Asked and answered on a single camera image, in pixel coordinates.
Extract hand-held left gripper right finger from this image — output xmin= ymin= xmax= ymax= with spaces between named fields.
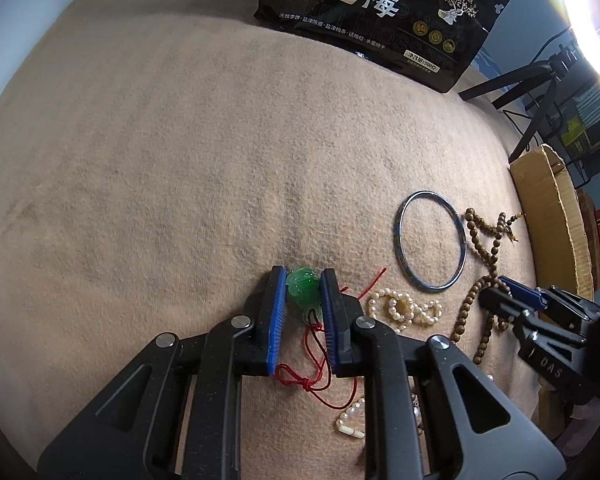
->
xmin=321 ymin=268 xmax=567 ymax=480

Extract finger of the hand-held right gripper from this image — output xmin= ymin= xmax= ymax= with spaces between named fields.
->
xmin=478 ymin=289 xmax=588 ymax=350
xmin=499 ymin=275 xmax=600 ymax=317

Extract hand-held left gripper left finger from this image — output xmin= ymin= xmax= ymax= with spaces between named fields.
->
xmin=37 ymin=265 xmax=287 ymax=480

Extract green jade pendant red cord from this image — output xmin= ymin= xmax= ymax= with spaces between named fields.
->
xmin=274 ymin=267 xmax=388 ymax=411

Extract brown cardboard box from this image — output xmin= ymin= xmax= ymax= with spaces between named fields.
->
xmin=510 ymin=144 xmax=595 ymax=302

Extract silver bangle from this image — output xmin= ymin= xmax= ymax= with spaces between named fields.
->
xmin=394 ymin=190 xmax=467 ymax=292

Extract tan blanket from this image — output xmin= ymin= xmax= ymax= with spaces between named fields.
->
xmin=0 ymin=0 xmax=546 ymax=480

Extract black tripod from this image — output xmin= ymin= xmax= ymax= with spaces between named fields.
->
xmin=459 ymin=42 xmax=600 ymax=163

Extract black snack bag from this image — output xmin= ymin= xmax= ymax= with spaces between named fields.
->
xmin=253 ymin=0 xmax=510 ymax=94

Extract white pearl necklace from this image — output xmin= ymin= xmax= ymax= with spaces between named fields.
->
xmin=335 ymin=287 xmax=442 ymax=440

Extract brown wooden bead necklace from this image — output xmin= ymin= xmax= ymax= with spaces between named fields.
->
xmin=460 ymin=208 xmax=523 ymax=368

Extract white ring light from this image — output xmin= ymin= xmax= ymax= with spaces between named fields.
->
xmin=545 ymin=0 xmax=600 ymax=87

